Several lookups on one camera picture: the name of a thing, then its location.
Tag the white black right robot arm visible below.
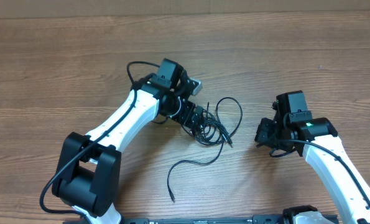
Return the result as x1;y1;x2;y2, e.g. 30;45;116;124
254;90;370;223

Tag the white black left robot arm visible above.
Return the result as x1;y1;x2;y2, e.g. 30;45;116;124
46;58;203;223

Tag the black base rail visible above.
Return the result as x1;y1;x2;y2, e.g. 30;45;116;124
121;214;285;224

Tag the thin black USB cable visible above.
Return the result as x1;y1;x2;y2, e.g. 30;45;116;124
167;139;226;203

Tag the brown cardboard wall panel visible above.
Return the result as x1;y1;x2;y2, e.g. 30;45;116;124
0;0;370;19

